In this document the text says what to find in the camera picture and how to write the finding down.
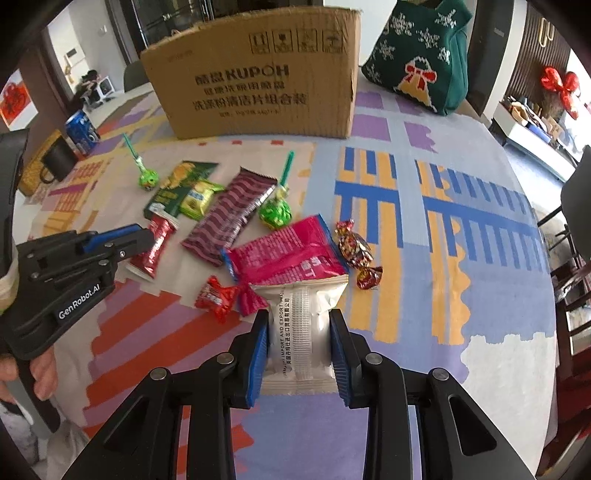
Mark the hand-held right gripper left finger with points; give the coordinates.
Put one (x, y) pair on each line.
(258, 353)

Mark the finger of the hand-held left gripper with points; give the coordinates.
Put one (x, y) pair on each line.
(108, 237)
(134, 244)

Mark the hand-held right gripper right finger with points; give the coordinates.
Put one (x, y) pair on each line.
(339, 357)

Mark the red stick snack packet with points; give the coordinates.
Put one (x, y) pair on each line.
(157, 254)

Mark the white snack packet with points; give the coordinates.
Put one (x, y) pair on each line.
(300, 323)

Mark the dark green snack packet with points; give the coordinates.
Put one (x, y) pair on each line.
(166, 198)

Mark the brown cardboard box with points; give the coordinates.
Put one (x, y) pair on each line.
(254, 92)

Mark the person's left hand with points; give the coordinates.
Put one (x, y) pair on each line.
(41, 376)

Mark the magenta candy wrapper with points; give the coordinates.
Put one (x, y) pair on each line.
(249, 302)

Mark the small green lollipop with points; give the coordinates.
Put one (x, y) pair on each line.
(147, 179)

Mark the red wrapped candy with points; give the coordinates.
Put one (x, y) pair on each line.
(214, 297)

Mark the yellow-green small snack packet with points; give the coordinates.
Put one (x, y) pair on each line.
(198, 198)

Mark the small brown-red foil candy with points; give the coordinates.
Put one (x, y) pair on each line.
(369, 277)

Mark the black mug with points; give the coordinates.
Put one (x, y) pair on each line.
(57, 159)

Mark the maroon striped snack packet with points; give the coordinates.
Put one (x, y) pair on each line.
(226, 217)

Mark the yellow woven box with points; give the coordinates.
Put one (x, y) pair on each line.
(31, 177)

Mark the pink snack packet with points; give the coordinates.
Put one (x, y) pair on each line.
(286, 258)

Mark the blue soda can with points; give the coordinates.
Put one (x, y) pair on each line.
(81, 131)

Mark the large brown-red foil candy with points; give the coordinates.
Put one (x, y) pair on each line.
(353, 247)

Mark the white clothing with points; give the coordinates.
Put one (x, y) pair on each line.
(27, 443)

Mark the large green lollipop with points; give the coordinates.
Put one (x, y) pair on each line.
(274, 213)

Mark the small white shelf unit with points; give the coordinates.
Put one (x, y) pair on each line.
(104, 87)

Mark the grey upholstered chair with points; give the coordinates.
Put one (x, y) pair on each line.
(577, 184)
(134, 76)

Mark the red and white door poster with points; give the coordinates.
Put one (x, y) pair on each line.
(14, 104)

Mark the dark wooden chair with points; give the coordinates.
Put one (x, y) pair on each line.
(572, 295)

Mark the white low cabinet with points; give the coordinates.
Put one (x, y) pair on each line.
(531, 138)

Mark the pile of small boxes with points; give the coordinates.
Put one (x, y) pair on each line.
(531, 113)

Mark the green knitted snowflake bag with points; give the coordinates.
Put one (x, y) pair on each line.
(415, 41)

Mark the dark brown room door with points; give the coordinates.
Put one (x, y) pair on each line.
(485, 55)

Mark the red foil bow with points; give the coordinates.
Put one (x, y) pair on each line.
(551, 78)

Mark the gold wall ornament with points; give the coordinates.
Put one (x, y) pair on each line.
(547, 32)

